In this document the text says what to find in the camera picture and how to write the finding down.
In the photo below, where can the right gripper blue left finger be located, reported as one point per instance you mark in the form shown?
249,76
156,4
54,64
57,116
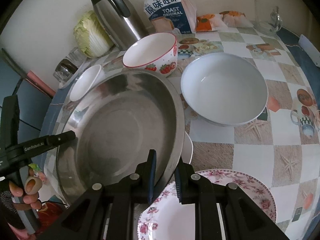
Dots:
150,173

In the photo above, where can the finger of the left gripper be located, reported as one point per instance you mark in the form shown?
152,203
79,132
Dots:
41,145

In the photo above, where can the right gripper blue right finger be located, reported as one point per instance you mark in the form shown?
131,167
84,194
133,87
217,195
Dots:
178,184

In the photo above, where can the stainless steel round pan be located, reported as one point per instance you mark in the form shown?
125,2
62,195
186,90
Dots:
116,124

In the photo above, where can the small white bowl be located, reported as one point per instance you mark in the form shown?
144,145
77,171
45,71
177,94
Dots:
88,79

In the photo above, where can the large white blue bowl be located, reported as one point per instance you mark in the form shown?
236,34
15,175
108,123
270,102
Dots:
224,89

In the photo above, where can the strawberry pattern bowl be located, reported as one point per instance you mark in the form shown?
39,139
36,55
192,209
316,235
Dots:
157,52

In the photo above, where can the person's left hand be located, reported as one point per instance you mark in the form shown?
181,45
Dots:
30,201

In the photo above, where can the white square plate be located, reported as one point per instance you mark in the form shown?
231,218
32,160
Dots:
187,150

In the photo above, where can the glass tray with cups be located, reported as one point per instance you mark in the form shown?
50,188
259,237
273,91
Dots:
68,66

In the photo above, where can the checkered tablecloth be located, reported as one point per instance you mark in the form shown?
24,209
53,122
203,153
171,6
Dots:
281,147

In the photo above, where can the napa cabbage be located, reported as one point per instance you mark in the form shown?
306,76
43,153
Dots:
90,36

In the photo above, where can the stainless steel thermos jug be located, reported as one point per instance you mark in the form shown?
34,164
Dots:
121,22

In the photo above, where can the orange snack packet left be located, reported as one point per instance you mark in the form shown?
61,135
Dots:
210,22

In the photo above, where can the orange snack packet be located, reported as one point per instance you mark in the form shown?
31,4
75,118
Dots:
235,19
210,22

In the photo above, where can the toast bread bag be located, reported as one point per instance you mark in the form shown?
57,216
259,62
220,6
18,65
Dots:
171,16

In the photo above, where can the orange snack packet right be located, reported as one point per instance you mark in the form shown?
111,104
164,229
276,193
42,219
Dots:
235,19

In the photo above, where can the clear glass mug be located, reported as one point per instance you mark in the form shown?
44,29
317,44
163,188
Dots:
267,18

